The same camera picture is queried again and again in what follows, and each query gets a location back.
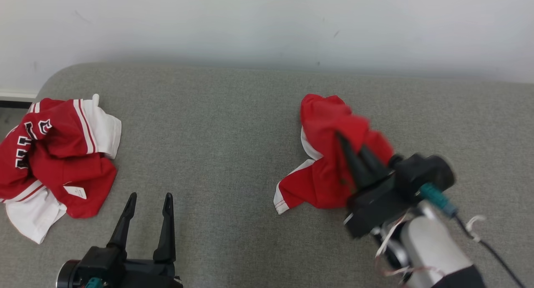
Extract right teal cable connector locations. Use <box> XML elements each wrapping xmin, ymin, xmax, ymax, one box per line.
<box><xmin>419</xmin><ymin>182</ymin><xmax>459</xmax><ymax>218</ymax></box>

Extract white wall skirting board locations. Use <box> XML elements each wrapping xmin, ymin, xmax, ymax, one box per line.
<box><xmin>0</xmin><ymin>89</ymin><xmax>39</xmax><ymax>103</ymax></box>

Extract red shorts with white trim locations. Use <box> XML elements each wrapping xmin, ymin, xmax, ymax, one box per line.
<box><xmin>274</xmin><ymin>93</ymin><xmax>395</xmax><ymax>215</ymax></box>

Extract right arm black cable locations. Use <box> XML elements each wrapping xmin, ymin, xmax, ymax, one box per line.
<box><xmin>454</xmin><ymin>214</ymin><xmax>527</xmax><ymax>288</ymax></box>

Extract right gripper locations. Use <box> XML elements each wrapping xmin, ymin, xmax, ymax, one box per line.
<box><xmin>335</xmin><ymin>131</ymin><xmax>420</xmax><ymax>239</ymax></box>

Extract white cable tie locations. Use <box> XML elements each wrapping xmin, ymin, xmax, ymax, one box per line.
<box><xmin>466</xmin><ymin>215</ymin><xmax>487</xmax><ymax>241</ymax></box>

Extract red and white jersey shirt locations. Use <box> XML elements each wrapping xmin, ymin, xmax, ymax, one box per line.
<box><xmin>0</xmin><ymin>94</ymin><xmax>122</xmax><ymax>245</ymax></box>

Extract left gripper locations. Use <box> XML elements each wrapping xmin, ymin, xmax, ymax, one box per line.
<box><xmin>107</xmin><ymin>192</ymin><xmax>184</xmax><ymax>288</ymax></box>

